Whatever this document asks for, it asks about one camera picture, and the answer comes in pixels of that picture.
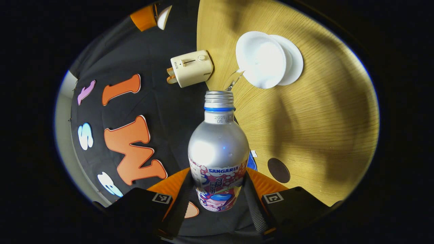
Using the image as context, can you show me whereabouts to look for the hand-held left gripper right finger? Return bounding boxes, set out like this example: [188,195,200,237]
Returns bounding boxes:
[242,168,334,239]

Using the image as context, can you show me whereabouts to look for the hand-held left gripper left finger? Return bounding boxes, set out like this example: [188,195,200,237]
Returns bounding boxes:
[93,168,192,239]

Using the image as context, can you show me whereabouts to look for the white teacup lid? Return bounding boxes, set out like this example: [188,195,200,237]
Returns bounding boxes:
[157,5,173,30]

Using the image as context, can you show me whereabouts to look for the dark brown round coaster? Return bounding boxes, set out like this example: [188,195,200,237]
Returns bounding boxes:
[267,158,291,184]

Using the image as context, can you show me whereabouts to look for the silver water bottle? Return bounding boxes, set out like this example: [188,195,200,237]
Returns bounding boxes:
[188,90,250,212]

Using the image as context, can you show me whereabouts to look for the white teacup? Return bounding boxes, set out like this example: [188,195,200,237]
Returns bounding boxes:
[236,31,293,89]

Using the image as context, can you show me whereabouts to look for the cream toaster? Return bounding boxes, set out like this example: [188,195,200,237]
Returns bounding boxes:
[170,50,214,88]

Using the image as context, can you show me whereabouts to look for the black backdrop cloth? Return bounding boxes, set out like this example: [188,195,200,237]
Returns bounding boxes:
[70,0,258,238]

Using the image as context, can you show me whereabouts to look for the white saucer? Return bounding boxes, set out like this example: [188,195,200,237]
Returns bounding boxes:
[270,35,304,86]

